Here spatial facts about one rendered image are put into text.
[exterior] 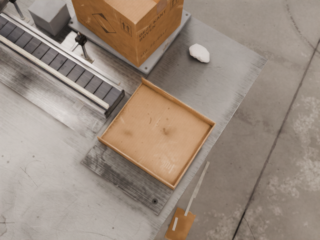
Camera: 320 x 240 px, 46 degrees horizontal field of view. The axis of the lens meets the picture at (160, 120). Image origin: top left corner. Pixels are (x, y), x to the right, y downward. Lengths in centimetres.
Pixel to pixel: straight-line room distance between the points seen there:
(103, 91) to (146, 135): 21
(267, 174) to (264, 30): 92
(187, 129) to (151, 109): 14
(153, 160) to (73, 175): 26
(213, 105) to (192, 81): 11
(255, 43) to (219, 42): 105
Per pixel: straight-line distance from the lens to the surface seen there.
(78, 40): 129
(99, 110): 127
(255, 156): 219
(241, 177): 214
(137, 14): 114
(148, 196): 123
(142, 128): 128
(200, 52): 138
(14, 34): 146
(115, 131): 128
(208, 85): 136
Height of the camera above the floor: 205
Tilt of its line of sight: 70 degrees down
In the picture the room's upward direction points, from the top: 4 degrees clockwise
